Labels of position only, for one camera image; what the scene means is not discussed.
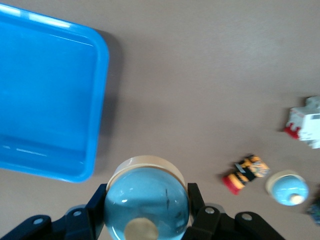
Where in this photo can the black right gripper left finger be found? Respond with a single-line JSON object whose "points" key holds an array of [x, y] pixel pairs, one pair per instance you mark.
{"points": [[75, 222]]}

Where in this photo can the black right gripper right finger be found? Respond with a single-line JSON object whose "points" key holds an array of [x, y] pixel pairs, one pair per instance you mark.
{"points": [[217, 222]]}

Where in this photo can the blue bell with wooden base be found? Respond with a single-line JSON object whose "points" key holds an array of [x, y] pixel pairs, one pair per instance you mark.
{"points": [[288, 190], [146, 200]]}

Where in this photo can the blue plastic tray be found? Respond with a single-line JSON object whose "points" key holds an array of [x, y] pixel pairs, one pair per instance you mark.
{"points": [[47, 95]]}

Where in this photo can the red push button blue body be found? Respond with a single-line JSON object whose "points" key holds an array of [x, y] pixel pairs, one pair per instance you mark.
{"points": [[315, 208]]}

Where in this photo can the white circuit breaker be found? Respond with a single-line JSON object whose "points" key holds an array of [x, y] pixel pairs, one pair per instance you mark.
{"points": [[305, 122]]}

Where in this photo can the red yellow emergency switch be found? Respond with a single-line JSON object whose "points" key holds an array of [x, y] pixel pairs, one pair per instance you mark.
{"points": [[246, 172]]}

